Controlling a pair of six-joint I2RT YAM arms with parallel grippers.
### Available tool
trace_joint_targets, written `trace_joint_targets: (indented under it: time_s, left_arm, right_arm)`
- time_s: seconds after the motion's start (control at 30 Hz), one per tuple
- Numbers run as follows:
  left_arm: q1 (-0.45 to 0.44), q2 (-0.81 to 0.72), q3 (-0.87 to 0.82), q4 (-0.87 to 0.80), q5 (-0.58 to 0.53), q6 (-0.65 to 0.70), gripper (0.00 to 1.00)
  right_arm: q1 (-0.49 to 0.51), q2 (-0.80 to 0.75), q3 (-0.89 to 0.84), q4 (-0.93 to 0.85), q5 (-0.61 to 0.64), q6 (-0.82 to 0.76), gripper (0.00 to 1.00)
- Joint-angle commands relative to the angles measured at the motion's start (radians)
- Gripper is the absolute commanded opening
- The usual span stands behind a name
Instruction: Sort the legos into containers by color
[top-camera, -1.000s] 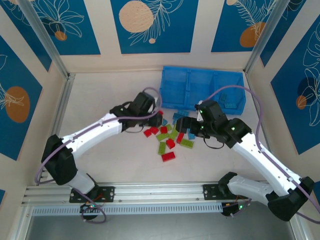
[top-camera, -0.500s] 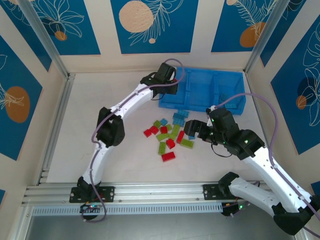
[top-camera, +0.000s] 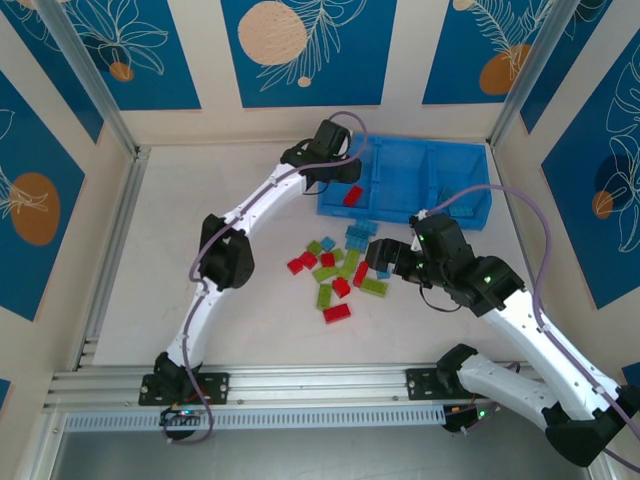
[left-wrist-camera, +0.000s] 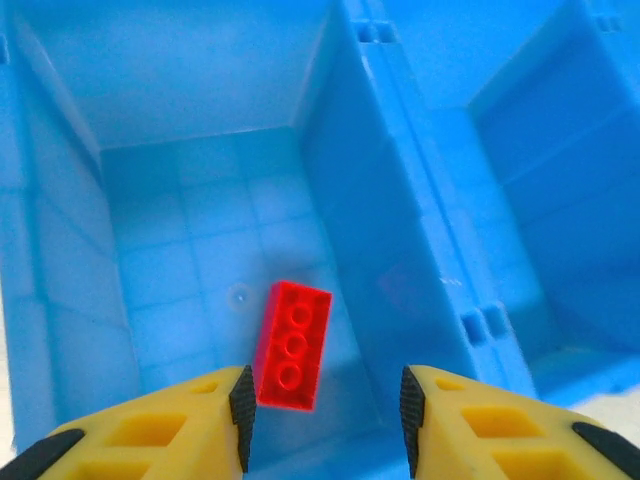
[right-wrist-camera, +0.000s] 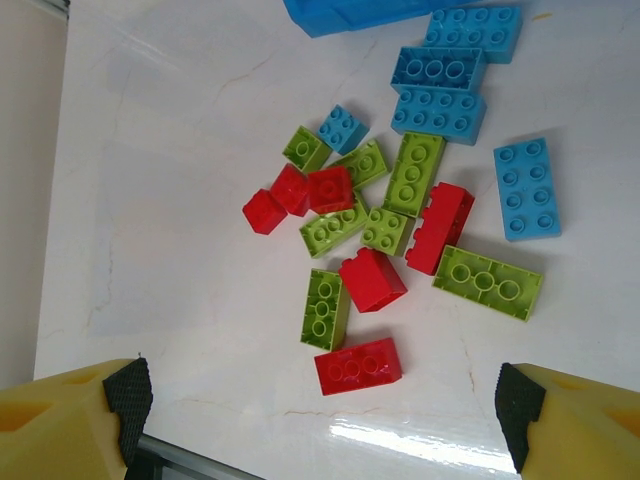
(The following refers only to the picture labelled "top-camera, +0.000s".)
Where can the large blue lego brick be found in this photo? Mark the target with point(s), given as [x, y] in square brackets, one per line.
[362, 229]

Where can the long green lego brick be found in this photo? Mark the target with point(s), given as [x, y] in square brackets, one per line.
[350, 264]

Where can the red cube lego brick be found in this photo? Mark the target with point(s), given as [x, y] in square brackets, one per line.
[341, 287]

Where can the small green lego brick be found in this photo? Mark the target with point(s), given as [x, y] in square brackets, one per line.
[314, 247]

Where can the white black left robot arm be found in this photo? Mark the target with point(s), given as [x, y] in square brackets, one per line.
[260, 202]

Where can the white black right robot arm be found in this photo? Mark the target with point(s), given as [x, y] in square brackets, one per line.
[540, 340]

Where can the blue divided plastic bin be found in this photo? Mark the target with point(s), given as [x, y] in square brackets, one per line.
[400, 170]

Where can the long red lego brick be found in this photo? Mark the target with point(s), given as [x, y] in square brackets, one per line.
[336, 313]

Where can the red sloped lego brick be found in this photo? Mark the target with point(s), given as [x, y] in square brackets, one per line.
[307, 259]

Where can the black controller board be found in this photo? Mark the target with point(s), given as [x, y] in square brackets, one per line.
[452, 424]
[180, 417]

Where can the blue floral wall poster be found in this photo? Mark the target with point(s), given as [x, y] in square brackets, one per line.
[450, 50]
[562, 55]
[575, 200]
[30, 150]
[165, 75]
[350, 50]
[65, 95]

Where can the wide aluminium frame rail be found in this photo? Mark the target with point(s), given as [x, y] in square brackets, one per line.
[320, 382]

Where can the aluminium frame post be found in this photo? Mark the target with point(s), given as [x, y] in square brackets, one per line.
[529, 75]
[90, 75]

